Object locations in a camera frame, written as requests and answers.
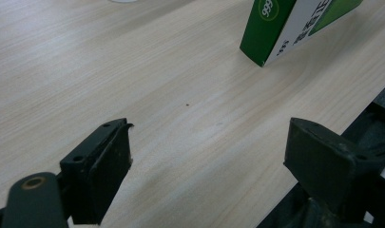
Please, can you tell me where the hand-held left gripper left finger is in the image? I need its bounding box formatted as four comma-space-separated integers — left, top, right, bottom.
59, 118, 135, 226

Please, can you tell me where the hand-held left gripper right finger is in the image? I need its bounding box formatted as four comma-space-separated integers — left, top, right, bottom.
283, 117, 385, 220

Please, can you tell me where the green and white carton box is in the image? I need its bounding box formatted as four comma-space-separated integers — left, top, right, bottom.
239, 0, 365, 68

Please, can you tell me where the dark cloth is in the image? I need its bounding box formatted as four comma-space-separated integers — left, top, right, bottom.
256, 79, 385, 228

